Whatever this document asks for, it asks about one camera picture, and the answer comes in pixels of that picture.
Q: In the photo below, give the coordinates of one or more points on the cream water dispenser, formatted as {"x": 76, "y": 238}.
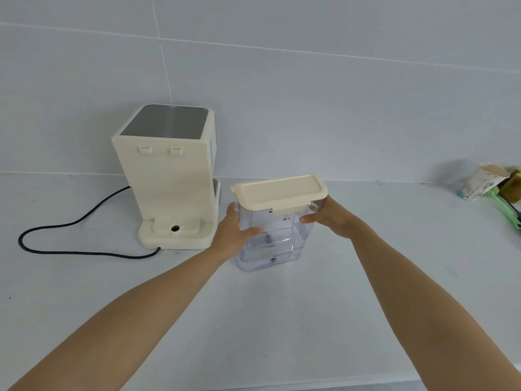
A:
{"x": 173, "y": 179}

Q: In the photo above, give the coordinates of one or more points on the person's right forearm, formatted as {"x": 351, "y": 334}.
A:
{"x": 427, "y": 305}

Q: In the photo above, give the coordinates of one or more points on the printed paper cup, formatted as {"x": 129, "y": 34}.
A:
{"x": 480, "y": 183}

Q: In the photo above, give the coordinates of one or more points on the clear water tank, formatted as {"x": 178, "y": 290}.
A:
{"x": 274, "y": 236}

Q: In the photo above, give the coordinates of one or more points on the person's left forearm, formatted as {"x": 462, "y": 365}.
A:
{"x": 118, "y": 317}

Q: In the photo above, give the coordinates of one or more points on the person's right thumb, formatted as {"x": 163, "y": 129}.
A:
{"x": 311, "y": 218}

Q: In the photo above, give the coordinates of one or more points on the cream tank lid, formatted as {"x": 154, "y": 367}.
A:
{"x": 281, "y": 192}

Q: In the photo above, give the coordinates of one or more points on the yellow sponge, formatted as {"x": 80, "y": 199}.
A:
{"x": 512, "y": 185}

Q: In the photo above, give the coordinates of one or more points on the person's right hand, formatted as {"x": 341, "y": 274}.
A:
{"x": 333, "y": 217}

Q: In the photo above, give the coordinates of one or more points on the person's left thumb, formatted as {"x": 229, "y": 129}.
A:
{"x": 250, "y": 232}

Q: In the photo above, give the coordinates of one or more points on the person's left hand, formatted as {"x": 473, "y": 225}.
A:
{"x": 230, "y": 236}

